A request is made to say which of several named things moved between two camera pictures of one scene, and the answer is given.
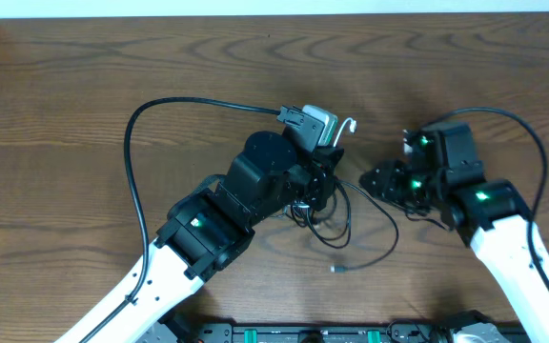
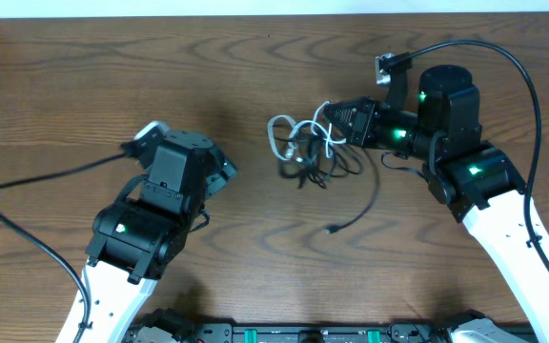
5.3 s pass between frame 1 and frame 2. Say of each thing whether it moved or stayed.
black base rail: stayed
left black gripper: moved
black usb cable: moved
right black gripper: moved
